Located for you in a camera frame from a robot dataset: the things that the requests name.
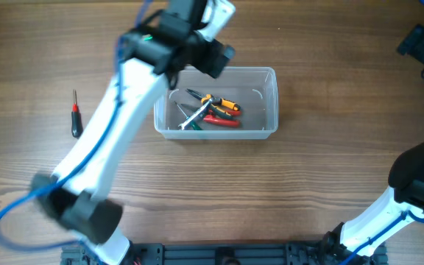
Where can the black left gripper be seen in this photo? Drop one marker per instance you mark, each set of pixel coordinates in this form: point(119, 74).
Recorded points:
point(205, 61)

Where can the orange black needle-nose pliers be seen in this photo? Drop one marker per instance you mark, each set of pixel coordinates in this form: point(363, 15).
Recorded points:
point(221, 107)

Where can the red handle snips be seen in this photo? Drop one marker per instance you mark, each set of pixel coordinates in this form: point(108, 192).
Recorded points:
point(210, 117)

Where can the green handle screwdriver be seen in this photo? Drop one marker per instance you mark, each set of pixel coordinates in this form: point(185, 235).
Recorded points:
point(194, 125)

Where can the silver combination wrench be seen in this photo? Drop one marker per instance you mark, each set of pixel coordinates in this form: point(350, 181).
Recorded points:
point(195, 115)

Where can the black red-collar screwdriver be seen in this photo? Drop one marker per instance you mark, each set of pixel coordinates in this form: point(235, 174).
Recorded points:
point(76, 120)

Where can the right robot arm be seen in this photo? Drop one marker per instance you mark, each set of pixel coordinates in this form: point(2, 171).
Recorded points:
point(356, 241)

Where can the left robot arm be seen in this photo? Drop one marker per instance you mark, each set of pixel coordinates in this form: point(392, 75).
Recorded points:
point(149, 58)

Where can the clear plastic container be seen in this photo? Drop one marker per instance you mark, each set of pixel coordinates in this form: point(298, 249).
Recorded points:
point(253, 88)

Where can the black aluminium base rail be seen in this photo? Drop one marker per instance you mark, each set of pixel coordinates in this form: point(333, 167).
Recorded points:
point(291, 253)

